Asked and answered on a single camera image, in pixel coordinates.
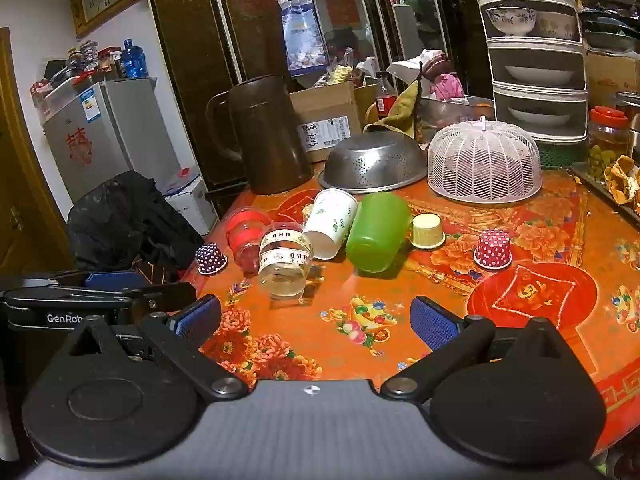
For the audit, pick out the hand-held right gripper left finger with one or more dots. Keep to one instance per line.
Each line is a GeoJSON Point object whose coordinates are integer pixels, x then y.
{"type": "Point", "coordinates": [197, 317]}

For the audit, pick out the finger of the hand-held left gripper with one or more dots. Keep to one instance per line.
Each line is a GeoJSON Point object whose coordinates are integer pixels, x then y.
{"type": "Point", "coordinates": [112, 280]}
{"type": "Point", "coordinates": [165, 295]}

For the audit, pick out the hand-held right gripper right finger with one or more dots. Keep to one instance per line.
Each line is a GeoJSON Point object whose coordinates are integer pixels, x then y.
{"type": "Point", "coordinates": [432, 322]}

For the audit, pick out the purple polka dot cupcake cup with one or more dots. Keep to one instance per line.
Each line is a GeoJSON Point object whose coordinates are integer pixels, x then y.
{"type": "Point", "coordinates": [211, 259]}

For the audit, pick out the yellow cupcake cup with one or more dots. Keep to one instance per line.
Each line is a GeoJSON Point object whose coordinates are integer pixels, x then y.
{"type": "Point", "coordinates": [427, 232]}

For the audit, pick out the red polka dot cupcake cup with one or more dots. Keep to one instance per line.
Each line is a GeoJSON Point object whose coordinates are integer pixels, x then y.
{"type": "Point", "coordinates": [493, 250]}

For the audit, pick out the clear cup with red band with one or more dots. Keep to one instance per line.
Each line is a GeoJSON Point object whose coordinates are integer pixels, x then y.
{"type": "Point", "coordinates": [245, 235]}

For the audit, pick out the clear cup with printed band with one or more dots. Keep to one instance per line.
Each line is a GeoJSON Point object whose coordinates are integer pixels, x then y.
{"type": "Point", "coordinates": [285, 265]}

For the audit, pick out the green plastic cup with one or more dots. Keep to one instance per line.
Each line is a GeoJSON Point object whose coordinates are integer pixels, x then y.
{"type": "Point", "coordinates": [377, 232]}

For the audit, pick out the white leaf print paper cup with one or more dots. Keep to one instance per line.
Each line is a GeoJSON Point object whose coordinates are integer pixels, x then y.
{"type": "Point", "coordinates": [330, 222]}

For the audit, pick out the black bag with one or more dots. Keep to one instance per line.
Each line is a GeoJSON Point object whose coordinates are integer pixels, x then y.
{"type": "Point", "coordinates": [125, 220]}

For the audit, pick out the white carton box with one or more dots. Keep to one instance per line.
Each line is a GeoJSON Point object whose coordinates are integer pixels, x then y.
{"type": "Point", "coordinates": [192, 205]}

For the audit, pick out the wooden door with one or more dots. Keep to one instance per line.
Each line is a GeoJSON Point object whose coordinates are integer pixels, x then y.
{"type": "Point", "coordinates": [20, 185]}

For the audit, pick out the orange floral tablecloth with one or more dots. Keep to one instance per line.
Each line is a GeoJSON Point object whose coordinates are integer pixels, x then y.
{"type": "Point", "coordinates": [550, 240]}

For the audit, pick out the grey refrigerator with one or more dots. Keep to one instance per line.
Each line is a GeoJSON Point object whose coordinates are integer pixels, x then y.
{"type": "Point", "coordinates": [110, 135]}

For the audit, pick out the white plastic food cover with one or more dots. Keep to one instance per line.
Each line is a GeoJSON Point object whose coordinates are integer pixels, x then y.
{"type": "Point", "coordinates": [484, 162]}

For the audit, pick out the steel colander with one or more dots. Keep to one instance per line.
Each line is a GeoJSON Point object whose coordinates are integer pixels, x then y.
{"type": "Point", "coordinates": [375, 160]}

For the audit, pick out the brown plastic pitcher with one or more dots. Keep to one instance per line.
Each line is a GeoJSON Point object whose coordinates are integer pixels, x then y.
{"type": "Point", "coordinates": [270, 135]}

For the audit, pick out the steel basin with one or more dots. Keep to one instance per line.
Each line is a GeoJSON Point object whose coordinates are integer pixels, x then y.
{"type": "Point", "coordinates": [450, 112]}

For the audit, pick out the green plastic basket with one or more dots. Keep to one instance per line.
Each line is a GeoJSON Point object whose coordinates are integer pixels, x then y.
{"type": "Point", "coordinates": [562, 156]}

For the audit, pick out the green cloth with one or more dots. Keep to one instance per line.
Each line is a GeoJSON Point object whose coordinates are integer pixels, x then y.
{"type": "Point", "coordinates": [400, 110]}

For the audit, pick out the blue water bottle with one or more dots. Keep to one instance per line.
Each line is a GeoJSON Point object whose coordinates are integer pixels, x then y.
{"type": "Point", "coordinates": [133, 60]}

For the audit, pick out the red label drink bottle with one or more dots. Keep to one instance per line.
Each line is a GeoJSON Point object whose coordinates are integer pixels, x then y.
{"type": "Point", "coordinates": [385, 100]}

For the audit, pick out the pink plastic bag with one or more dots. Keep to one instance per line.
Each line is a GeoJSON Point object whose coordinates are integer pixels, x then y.
{"type": "Point", "coordinates": [447, 87]}

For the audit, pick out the tray with yellow peels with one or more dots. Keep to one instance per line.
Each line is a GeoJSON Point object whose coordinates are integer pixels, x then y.
{"type": "Point", "coordinates": [620, 180]}

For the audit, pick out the cardboard box with label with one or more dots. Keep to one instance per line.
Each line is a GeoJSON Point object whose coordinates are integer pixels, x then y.
{"type": "Point", "coordinates": [325, 107]}

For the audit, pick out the glass jar with red lid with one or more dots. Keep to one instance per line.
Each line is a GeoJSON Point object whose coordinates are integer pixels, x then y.
{"type": "Point", "coordinates": [607, 140]}

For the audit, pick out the white tiered dish rack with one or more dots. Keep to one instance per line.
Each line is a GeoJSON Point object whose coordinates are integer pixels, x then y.
{"type": "Point", "coordinates": [540, 92]}

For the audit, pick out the white plastic bag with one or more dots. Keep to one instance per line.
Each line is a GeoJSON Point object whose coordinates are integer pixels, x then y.
{"type": "Point", "coordinates": [410, 66]}

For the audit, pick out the yellow snack bag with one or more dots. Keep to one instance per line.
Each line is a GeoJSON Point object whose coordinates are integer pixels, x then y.
{"type": "Point", "coordinates": [335, 75]}

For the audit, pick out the white plate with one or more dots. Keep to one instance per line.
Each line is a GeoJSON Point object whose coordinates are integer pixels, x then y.
{"type": "Point", "coordinates": [540, 76]}

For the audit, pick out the blue and white hanging bag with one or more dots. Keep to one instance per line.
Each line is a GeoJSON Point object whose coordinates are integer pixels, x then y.
{"type": "Point", "coordinates": [302, 35]}

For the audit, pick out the plain cardboard box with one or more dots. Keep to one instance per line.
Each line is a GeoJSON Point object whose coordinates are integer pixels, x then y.
{"type": "Point", "coordinates": [612, 77]}

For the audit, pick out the flower patterned bowl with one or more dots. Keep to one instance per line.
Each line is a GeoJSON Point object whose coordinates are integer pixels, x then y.
{"type": "Point", "coordinates": [510, 20]}

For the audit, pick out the white bowl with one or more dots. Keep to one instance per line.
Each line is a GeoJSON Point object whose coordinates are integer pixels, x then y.
{"type": "Point", "coordinates": [557, 26]}

